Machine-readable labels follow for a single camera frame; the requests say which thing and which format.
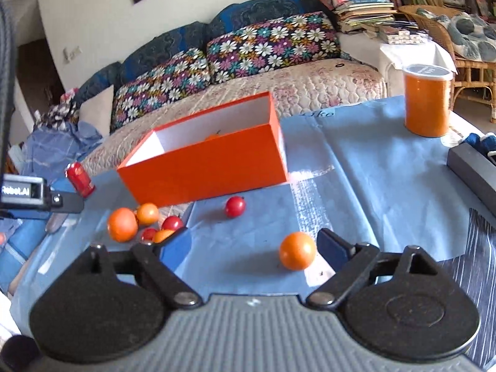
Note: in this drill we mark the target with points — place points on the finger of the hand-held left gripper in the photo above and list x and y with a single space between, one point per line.
64 202

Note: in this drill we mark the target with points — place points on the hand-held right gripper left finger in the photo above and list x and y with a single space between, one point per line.
176 248

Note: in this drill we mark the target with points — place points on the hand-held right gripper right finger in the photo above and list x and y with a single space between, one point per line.
333 248

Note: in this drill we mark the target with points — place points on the small orange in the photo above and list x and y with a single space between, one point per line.
297 250
162 236
147 214

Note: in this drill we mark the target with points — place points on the red cherry tomato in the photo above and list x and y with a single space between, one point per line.
148 234
172 223
235 206

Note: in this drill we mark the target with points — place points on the large round orange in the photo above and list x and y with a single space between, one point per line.
122 224

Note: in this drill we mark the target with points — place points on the orange cardboard box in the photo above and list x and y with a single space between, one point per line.
209 170

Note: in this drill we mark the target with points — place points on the grey oblong flat object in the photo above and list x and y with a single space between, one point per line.
55 223

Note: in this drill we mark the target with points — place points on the red soda can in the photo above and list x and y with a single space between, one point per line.
80 180

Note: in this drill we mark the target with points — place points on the blue cloth heap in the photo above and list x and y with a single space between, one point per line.
58 147

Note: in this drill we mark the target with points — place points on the floral cloth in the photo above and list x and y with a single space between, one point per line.
58 110

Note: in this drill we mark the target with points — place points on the white pillow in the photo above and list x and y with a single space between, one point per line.
97 110

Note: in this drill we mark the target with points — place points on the dark blue patterned cushion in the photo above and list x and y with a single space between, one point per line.
267 7
162 46
99 81

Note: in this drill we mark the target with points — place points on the floral daisy cushion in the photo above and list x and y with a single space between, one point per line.
271 46
159 89

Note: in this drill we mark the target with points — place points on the dark grey long box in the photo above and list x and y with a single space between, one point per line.
472 174

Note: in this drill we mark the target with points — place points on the orange cylindrical container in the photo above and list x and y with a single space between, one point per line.
428 100

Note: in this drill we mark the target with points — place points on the dark blue towel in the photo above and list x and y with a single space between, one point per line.
480 143

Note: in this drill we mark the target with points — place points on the white cloth-covered side table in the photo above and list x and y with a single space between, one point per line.
387 66

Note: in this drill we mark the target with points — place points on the wicker chair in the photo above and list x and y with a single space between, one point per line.
469 81

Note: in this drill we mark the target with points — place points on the row of small white boxes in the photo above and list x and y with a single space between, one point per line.
405 35

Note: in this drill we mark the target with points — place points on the stack of books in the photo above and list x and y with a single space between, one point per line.
360 7

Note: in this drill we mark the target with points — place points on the leaf-print chair cushion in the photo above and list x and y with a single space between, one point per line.
469 35

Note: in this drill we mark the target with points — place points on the wall socket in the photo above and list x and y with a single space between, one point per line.
73 54

